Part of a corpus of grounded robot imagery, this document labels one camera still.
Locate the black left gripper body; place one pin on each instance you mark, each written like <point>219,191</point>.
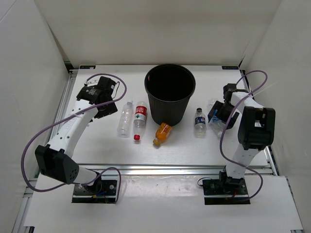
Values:
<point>109,99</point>

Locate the blue corner label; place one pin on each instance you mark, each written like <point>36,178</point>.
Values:
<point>87,67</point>
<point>230,67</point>

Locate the red label water bottle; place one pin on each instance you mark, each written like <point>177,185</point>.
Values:
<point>139,122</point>

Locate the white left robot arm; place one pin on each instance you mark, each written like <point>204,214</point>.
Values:
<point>55,158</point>

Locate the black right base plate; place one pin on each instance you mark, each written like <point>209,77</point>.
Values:
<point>216,193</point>

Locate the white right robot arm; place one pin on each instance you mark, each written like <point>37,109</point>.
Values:
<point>257,125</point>

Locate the orange juice bottle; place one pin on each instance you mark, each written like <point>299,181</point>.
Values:
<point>162,134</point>

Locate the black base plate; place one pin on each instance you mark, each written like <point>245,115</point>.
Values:
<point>104,193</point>
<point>216,193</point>

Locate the right blue corner label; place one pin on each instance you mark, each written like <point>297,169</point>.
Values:
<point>230,67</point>

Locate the black plastic bin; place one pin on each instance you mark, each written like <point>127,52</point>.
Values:
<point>169,88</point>

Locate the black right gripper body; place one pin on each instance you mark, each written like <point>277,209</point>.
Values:
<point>225,113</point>

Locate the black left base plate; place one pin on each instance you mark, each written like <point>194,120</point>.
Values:
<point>104,193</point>

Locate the clear plastic bottle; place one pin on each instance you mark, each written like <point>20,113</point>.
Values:
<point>123,128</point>

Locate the aluminium frame rail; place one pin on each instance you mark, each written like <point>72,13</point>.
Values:
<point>158,169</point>

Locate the left blue corner label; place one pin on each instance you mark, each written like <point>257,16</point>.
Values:
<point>87,67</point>

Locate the crushed clear blue bottle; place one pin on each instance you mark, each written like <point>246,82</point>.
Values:
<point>216,125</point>

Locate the blue label pepsi bottle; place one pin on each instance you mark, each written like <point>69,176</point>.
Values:
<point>200,123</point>

